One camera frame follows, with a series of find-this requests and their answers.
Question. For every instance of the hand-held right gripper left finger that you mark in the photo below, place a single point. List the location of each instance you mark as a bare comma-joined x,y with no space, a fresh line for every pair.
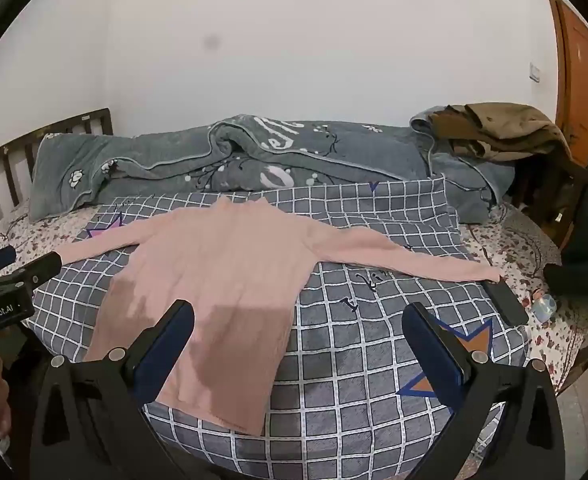
169,334

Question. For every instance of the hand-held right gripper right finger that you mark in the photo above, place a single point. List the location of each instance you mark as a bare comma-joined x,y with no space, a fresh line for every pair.
426,342

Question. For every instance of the pink knit sweater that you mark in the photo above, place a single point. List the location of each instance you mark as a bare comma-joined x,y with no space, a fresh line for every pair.
208,280

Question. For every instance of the grey checked blanket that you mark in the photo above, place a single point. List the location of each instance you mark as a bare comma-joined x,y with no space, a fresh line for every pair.
364,360

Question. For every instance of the black phone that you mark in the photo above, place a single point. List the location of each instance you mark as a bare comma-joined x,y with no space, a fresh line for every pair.
505,302

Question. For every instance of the dark wooden headboard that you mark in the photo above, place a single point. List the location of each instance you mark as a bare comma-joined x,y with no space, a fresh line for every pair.
3,160

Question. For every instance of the small plastic cup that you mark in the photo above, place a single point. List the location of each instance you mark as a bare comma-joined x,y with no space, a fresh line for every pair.
545,307

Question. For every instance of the floral bedsheet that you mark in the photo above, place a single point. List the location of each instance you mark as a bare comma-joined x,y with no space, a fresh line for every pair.
519,250

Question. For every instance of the grey floral quilt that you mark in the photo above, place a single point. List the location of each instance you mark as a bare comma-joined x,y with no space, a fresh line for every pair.
173,160

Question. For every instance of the brown jacket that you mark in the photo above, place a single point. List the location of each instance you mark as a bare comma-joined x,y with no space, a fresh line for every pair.
504,132

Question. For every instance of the orange wooden door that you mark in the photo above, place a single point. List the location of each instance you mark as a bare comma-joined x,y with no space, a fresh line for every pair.
581,85

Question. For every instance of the white wall switch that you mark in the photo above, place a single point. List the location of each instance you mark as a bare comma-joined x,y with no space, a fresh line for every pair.
535,71

